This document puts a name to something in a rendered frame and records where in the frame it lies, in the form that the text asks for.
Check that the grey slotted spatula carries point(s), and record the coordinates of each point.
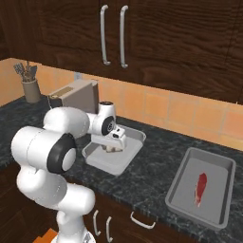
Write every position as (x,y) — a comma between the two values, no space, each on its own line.
(19,68)

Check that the grey tupperware tray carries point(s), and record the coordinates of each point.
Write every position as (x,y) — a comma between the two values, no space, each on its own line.
(209,190)
(110,161)

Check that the dark wooden spoon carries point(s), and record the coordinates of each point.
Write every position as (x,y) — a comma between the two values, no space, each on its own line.
(27,71)

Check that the dark wood wall cupboard door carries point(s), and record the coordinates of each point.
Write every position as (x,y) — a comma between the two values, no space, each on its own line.
(63,31)
(177,41)

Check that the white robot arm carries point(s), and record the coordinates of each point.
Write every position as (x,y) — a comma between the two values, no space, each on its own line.
(44,148)

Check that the red raw steak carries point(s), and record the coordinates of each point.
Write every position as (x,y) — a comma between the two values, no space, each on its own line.
(201,186)

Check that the dark wood drawer front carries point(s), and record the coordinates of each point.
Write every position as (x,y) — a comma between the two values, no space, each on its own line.
(148,231)

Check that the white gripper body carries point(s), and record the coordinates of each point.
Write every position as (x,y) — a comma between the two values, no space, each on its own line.
(107,141)

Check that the grey toaster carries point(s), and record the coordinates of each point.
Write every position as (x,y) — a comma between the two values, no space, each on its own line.
(79,95)

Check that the dark kitchen turner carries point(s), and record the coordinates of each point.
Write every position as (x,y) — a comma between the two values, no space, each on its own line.
(33,70)

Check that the white wall socket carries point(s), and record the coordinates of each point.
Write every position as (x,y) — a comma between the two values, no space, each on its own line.
(77,76)

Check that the grey utensil pot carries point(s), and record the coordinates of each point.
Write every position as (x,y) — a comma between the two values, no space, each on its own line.
(31,91)

